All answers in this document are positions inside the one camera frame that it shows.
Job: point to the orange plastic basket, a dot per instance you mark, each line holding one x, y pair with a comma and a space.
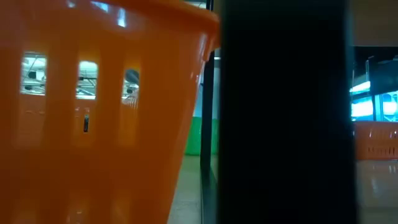
376, 140
93, 171

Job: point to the bright window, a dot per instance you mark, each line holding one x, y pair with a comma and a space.
362, 109

